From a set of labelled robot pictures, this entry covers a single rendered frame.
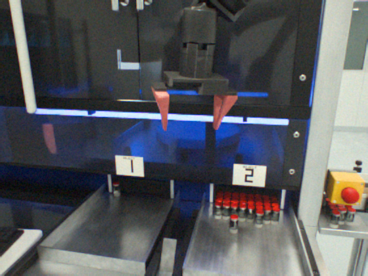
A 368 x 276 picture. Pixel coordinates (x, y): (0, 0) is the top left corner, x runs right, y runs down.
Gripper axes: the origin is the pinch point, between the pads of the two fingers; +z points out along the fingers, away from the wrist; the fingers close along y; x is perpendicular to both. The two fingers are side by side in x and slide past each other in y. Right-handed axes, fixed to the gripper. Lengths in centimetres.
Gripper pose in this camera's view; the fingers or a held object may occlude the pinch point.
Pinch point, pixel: (190, 125)
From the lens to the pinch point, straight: 53.3
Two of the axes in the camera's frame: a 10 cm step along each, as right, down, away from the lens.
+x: 2.3, 4.0, -8.9
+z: -0.7, 9.2, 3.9
